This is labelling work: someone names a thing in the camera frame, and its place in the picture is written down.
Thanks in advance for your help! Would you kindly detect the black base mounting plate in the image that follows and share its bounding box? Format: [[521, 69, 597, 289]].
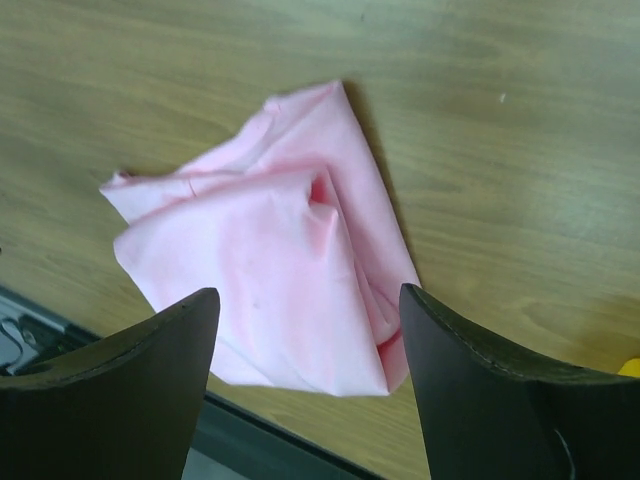
[[1, 290, 371, 479]]

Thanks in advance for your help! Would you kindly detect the yellow plastic tray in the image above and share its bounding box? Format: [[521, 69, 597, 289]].
[[618, 357, 640, 378]]

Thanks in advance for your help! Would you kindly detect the light pink t-shirt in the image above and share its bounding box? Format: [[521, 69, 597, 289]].
[[100, 81, 418, 397]]

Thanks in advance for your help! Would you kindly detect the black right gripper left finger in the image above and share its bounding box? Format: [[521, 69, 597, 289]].
[[1, 288, 220, 479]]

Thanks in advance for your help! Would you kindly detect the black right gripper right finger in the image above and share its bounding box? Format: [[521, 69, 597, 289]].
[[400, 284, 639, 479]]

